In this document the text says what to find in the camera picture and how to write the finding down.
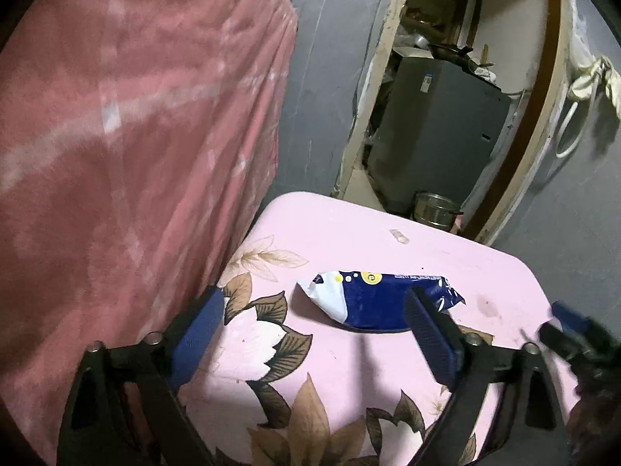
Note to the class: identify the grey refrigerator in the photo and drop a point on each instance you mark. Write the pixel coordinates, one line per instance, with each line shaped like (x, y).
(427, 131)

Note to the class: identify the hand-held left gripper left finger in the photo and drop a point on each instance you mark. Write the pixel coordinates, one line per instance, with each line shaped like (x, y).
(196, 335)

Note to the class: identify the pink striped blanket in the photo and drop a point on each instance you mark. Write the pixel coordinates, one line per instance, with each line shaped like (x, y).
(121, 155)

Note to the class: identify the small white scrap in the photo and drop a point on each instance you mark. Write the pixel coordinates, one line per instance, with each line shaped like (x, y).
(400, 238)

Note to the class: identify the black pan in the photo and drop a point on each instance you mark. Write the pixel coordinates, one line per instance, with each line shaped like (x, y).
(451, 54)

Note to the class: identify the metal pot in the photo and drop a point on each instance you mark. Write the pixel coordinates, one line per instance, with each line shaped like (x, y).
(434, 206)

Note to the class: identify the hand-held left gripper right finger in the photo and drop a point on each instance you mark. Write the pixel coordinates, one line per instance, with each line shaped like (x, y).
(429, 335)

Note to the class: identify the white knotted cloth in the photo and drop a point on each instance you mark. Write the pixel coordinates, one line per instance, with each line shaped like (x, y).
(589, 80)

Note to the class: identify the wooden door frame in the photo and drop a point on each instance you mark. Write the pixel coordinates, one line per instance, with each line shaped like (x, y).
(536, 102)

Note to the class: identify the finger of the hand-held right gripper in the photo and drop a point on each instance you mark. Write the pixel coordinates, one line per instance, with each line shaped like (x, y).
(572, 335)

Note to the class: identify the blue and white snack wrapper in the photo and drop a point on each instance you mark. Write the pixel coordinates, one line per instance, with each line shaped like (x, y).
(368, 301)

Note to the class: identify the pink floral table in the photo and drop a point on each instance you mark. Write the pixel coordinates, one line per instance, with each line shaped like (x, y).
(364, 242)

